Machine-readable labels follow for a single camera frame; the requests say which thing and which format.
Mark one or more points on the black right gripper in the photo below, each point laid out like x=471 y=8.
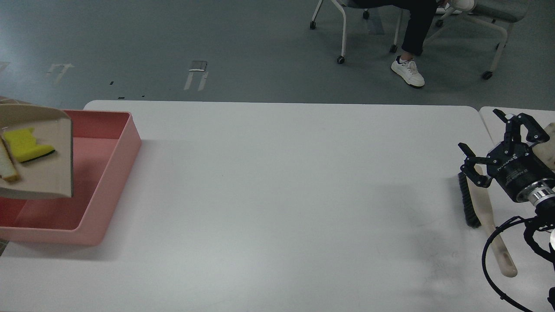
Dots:
x=518 y=171

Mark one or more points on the beige hand brush black bristles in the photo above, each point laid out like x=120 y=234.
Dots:
x=478 y=213

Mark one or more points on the beige plastic dustpan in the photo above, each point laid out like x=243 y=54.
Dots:
x=43 y=177

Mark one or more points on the yellow sponge piece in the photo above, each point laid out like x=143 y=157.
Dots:
x=24 y=147

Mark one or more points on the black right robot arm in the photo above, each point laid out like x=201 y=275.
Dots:
x=526 y=228

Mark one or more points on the pink plastic bin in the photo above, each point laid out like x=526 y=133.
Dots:
x=105 y=145

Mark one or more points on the beige stone block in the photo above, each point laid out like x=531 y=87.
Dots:
x=546 y=151

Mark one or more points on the seated person leg white shoe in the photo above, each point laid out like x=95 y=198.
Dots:
x=421 y=15

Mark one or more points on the beige patterned cloth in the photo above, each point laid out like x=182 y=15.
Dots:
x=9 y=100

